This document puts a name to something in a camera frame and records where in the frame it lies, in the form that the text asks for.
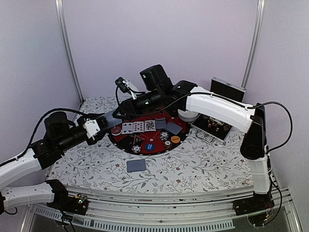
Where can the face-up queen card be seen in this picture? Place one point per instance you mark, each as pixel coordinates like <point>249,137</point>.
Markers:
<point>149,125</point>

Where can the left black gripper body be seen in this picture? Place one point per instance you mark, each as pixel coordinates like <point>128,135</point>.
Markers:
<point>91,142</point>

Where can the round red black poker mat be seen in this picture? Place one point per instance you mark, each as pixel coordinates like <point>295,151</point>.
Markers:
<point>126,141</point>

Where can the right aluminium frame post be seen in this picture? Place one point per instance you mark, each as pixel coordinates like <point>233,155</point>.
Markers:
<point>254,43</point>

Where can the left aluminium frame post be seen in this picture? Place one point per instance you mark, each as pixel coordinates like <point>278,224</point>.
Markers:
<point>65,38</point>

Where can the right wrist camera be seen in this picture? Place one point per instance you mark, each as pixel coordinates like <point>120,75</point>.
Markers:
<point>127,87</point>

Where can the blue small blind button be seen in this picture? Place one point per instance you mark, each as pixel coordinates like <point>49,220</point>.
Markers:
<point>149,147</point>

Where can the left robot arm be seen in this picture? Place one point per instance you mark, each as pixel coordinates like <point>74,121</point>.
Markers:
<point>61,135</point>

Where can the orange big blind button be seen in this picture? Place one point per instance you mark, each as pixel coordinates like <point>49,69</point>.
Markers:
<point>175,139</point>

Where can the blue ten poker chip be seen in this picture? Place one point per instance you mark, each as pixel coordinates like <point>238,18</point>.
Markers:
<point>136,149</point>

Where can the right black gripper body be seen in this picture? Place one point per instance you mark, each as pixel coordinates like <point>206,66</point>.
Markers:
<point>136,110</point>

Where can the face-up spades card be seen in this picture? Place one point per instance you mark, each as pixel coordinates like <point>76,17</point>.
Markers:
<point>127,128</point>

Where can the black triangular all-in marker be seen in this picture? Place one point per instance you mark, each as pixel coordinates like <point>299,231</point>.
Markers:
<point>138,139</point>

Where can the red hundred poker chip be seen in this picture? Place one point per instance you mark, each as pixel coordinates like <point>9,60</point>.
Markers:
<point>167,144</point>

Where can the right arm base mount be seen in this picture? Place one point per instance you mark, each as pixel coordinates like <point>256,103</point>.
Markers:
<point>256,203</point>

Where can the clear red dealer button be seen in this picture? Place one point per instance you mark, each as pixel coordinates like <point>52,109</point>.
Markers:
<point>116,130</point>

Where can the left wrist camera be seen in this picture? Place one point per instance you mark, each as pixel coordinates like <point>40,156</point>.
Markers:
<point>91,127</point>

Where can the face-up diamonds card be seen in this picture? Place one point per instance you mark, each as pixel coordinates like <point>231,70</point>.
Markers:
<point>138,126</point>

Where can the aluminium frame post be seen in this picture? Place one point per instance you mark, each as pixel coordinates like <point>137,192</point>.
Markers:
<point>65,38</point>
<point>254,43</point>

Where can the white ceramic bowl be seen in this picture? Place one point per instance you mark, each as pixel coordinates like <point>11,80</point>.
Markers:
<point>187,116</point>

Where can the aluminium poker chip case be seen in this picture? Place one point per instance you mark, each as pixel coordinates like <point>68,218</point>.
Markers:
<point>220,112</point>

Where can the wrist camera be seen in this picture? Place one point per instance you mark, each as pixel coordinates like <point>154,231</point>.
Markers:
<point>127,87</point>
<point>91,127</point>

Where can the aluminium front rail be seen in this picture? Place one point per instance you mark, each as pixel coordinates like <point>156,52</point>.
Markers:
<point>174,212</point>

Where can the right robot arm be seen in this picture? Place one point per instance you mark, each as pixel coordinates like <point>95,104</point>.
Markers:
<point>188,96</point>

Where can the dealt playing card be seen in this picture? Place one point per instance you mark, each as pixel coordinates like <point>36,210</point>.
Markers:
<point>160,123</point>
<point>138,165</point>
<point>173,128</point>

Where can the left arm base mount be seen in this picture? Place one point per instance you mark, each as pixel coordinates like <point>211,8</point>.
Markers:
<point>65,203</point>

